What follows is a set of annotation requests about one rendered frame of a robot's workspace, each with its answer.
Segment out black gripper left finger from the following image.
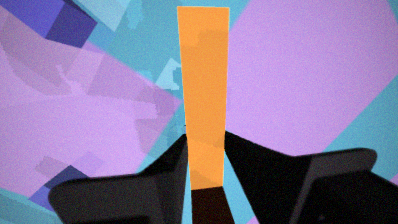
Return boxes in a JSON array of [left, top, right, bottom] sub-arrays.
[[48, 134, 188, 224]]

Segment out orange bar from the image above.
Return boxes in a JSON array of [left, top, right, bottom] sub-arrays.
[[177, 6, 235, 224]]

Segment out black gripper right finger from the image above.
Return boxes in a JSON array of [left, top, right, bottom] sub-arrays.
[[224, 131, 378, 224]]

